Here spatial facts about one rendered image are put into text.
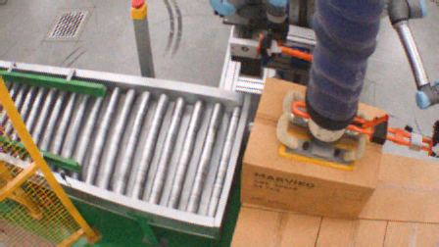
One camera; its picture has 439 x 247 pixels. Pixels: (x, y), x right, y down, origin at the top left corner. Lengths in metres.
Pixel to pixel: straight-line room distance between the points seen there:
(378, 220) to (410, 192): 0.26
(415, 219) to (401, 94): 1.33
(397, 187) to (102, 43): 2.37
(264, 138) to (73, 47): 2.08
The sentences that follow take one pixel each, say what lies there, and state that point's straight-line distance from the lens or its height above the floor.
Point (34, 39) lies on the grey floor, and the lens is 4.10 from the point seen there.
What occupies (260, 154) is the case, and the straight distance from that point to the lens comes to 2.08.
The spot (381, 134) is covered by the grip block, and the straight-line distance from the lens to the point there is 2.04.
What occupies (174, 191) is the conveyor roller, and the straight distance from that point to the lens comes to 2.45.
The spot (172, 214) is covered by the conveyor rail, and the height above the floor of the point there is 0.59.
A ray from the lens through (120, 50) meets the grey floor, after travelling 3.67.
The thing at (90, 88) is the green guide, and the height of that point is 0.62.
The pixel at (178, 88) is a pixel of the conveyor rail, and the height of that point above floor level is 0.59.
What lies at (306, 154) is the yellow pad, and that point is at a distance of 2.07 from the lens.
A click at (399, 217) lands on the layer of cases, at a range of 2.53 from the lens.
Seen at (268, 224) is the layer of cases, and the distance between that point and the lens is 2.39.
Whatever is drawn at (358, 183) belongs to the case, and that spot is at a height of 0.94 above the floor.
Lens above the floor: 2.78
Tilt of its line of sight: 59 degrees down
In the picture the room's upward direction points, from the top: 2 degrees counter-clockwise
